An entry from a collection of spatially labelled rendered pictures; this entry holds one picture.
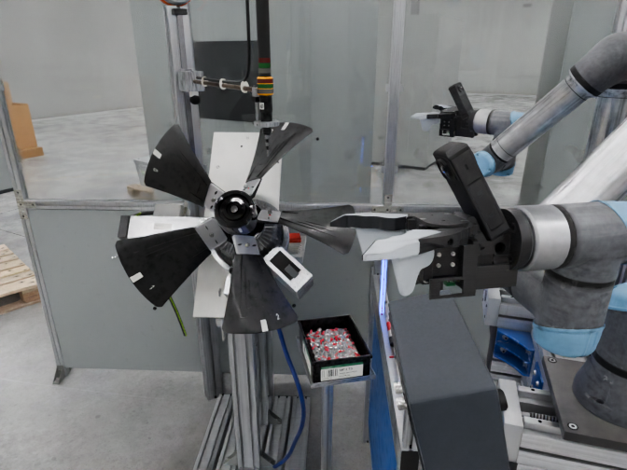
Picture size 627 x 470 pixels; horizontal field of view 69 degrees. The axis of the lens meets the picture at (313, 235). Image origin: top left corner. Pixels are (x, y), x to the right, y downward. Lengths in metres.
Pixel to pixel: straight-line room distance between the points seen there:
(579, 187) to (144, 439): 2.10
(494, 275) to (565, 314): 0.12
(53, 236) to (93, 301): 0.38
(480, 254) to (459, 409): 0.21
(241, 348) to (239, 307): 0.46
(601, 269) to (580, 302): 0.05
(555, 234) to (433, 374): 0.24
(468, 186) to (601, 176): 0.28
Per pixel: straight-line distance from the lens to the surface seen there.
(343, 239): 1.31
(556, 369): 1.09
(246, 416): 1.91
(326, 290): 2.27
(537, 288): 0.66
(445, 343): 0.71
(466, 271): 0.51
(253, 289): 1.30
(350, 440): 2.29
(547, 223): 0.56
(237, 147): 1.75
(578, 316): 0.63
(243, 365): 1.76
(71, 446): 2.51
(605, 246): 0.60
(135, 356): 2.70
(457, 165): 0.50
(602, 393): 1.00
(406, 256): 0.44
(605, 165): 0.76
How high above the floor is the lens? 1.63
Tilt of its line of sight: 21 degrees down
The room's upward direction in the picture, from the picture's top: straight up
